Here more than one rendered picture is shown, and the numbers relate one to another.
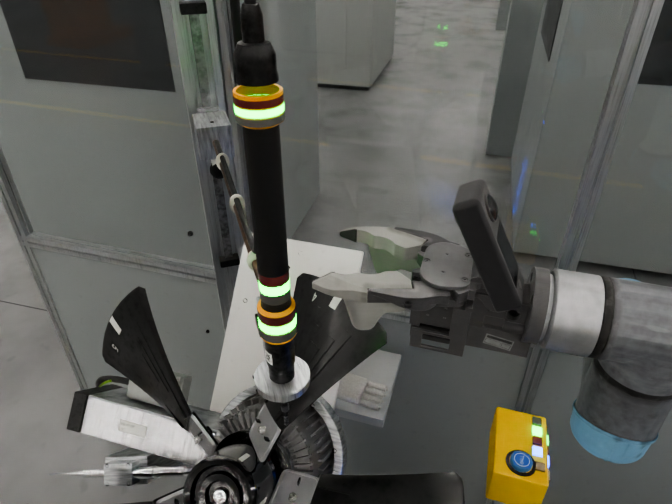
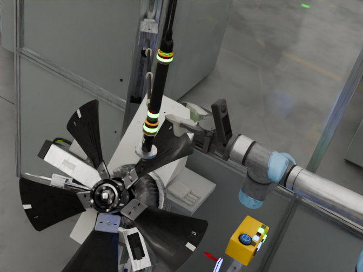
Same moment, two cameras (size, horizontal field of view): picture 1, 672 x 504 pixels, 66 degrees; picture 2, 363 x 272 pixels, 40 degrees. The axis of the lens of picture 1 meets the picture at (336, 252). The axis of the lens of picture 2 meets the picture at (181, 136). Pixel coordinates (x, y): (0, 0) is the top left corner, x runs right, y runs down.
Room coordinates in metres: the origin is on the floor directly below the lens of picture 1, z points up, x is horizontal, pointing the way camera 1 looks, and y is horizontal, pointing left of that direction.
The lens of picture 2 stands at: (-0.77, -0.15, 2.49)
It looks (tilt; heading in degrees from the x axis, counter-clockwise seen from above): 37 degrees down; 6
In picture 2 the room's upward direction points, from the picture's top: 14 degrees clockwise
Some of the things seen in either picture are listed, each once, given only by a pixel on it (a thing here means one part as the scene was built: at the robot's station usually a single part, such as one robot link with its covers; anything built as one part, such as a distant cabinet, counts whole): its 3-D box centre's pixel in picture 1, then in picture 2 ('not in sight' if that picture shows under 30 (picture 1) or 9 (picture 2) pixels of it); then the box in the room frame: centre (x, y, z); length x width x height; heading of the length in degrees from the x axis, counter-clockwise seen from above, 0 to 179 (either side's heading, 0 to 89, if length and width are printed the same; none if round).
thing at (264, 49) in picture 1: (271, 246); (156, 100); (0.44, 0.07, 1.66); 0.04 x 0.04 x 0.46
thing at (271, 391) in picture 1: (278, 347); (148, 138); (0.45, 0.07, 1.50); 0.09 x 0.07 x 0.10; 18
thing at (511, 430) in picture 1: (515, 458); (246, 240); (0.62, -0.36, 1.02); 0.16 x 0.10 x 0.11; 163
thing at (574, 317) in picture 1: (564, 308); (241, 148); (0.36, -0.21, 1.64); 0.08 x 0.05 x 0.08; 163
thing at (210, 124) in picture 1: (212, 134); (148, 34); (1.04, 0.26, 1.54); 0.10 x 0.07 x 0.08; 18
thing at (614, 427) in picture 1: (621, 391); (257, 185); (0.35, -0.29, 1.54); 0.11 x 0.08 x 0.11; 155
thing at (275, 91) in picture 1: (259, 106); (164, 56); (0.44, 0.07, 1.80); 0.04 x 0.04 x 0.03
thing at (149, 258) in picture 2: not in sight; (142, 247); (0.46, 0.01, 0.98); 0.20 x 0.16 x 0.20; 163
